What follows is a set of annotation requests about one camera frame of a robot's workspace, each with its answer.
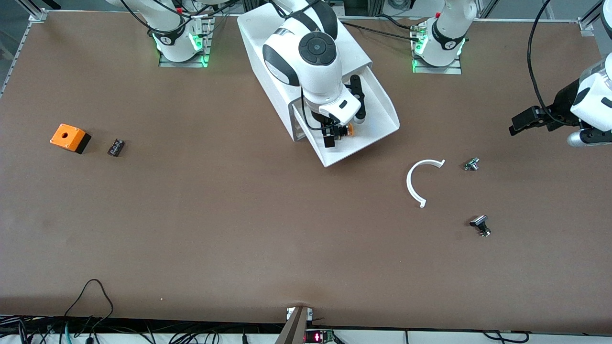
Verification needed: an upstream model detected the circuit board with red display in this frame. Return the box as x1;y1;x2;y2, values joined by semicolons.
305;329;335;344

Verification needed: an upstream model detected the black looped cable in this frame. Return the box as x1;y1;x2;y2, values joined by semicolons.
64;279;114;330

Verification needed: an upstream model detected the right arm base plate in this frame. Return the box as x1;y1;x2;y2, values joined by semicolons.
158;14;214;68

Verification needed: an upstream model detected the orange box with black base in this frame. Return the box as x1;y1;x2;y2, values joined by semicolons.
50;123;92;155

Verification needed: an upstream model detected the aluminium frame corner profile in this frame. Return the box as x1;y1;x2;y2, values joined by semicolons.
13;0;49;23
578;0;605;38

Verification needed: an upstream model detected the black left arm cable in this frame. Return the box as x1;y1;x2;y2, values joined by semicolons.
527;0;604;127

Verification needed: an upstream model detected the black cable on table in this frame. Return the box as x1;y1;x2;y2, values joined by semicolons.
340;21;421;41

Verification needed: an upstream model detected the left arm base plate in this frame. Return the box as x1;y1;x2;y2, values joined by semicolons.
412;24;463;75

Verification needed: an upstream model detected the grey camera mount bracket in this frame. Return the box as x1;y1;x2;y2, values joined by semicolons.
275;306;314;344

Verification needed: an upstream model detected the white C-shaped ring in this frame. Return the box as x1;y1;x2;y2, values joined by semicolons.
406;159;446;209

